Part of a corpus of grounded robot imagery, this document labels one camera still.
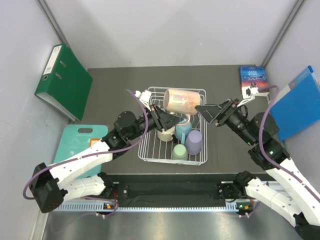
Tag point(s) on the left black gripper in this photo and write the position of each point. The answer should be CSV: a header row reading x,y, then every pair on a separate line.
x,y
162,119

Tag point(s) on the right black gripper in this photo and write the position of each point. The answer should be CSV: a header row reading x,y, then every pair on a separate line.
x,y
210,112

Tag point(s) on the cream ceramic mug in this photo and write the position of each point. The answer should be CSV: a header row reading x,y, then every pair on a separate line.
x,y
166,135

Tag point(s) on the clear pink glass mug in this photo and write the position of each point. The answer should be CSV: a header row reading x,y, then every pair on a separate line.
x,y
182,102

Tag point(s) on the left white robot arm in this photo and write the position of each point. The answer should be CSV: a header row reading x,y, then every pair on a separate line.
x,y
52,185

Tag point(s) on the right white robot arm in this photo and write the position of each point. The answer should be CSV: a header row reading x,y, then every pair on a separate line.
x,y
301,207

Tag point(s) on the light blue mug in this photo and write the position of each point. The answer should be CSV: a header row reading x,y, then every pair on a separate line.
x,y
182,130

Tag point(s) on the green cup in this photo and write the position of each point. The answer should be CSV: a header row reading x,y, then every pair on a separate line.
x,y
180,152

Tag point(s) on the purple cup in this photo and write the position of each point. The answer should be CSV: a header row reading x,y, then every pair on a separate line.
x,y
193,143

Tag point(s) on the Jane Eyre paperback book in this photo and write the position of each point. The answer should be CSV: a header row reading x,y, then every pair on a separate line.
x,y
251,75

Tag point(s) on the blue plastic folder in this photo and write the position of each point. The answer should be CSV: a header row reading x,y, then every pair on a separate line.
x,y
297,105

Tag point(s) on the teal cutting board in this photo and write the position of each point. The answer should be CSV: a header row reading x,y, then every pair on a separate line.
x,y
76,138

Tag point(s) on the green lever arch binder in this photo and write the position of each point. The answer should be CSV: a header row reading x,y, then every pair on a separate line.
x,y
65,84

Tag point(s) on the white wire dish rack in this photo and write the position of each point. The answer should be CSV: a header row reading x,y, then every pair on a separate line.
x,y
154,150

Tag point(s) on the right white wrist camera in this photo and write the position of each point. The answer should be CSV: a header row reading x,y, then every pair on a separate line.
x,y
248,94

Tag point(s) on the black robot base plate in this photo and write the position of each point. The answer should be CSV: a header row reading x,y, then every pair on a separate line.
x,y
172,190

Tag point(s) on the grey slotted cable duct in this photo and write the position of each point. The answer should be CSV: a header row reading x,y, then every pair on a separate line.
x,y
99,206

